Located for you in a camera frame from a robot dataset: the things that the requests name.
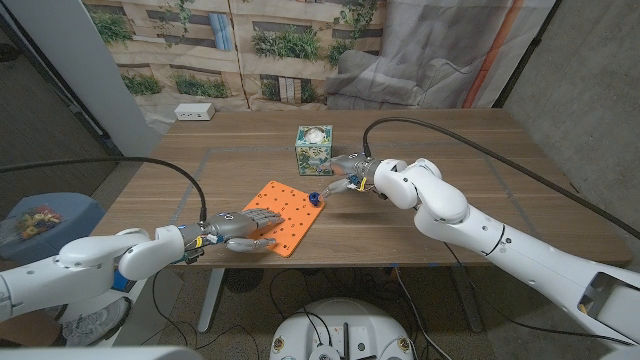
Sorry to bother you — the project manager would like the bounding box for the leaf print tissue box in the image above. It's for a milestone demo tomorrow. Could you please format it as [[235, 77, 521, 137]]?
[[294, 124, 334, 177]]

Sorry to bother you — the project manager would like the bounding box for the grey sneaker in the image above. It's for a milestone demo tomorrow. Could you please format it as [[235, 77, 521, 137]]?
[[60, 297, 132, 348]]

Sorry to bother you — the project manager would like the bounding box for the printed fabric backdrop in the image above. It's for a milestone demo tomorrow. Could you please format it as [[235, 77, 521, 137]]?
[[82, 0, 557, 135]]

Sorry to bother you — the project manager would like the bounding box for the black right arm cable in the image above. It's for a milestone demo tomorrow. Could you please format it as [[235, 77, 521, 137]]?
[[362, 116, 640, 241]]

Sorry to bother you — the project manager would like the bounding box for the blue upholstered stool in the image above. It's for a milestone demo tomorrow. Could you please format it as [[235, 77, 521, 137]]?
[[0, 192, 106, 266]]

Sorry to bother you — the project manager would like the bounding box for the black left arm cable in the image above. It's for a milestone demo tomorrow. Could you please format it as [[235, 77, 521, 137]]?
[[0, 156, 209, 224]]

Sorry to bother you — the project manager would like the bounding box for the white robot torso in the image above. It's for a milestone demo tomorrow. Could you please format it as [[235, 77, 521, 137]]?
[[268, 298, 416, 360]]

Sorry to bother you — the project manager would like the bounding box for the grey floor cable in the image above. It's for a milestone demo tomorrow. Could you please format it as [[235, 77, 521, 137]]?
[[393, 267, 441, 360]]

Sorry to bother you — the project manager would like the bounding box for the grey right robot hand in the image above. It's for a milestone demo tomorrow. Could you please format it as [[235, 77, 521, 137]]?
[[319, 152, 381, 201]]

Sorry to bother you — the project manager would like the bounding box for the white table leg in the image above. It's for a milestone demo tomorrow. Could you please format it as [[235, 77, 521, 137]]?
[[197, 268, 226, 335]]

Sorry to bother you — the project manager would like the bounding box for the white power strip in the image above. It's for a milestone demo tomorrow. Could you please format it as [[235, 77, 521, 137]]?
[[173, 102, 216, 122]]

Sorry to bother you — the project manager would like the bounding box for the orange peg board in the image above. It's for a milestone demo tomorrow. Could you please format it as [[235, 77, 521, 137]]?
[[242, 180, 326, 259]]

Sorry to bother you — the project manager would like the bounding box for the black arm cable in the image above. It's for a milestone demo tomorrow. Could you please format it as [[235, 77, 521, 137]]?
[[0, 156, 209, 224], [362, 116, 640, 241]]

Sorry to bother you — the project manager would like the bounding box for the grey table leg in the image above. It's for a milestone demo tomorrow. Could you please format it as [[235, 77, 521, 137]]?
[[452, 264, 484, 334]]

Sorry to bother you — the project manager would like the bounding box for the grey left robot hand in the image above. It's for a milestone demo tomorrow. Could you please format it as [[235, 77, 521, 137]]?
[[202, 208, 286, 254]]

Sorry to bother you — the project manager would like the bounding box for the bag of colourful toys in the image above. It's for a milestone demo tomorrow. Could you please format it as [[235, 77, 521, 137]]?
[[0, 203, 65, 246]]

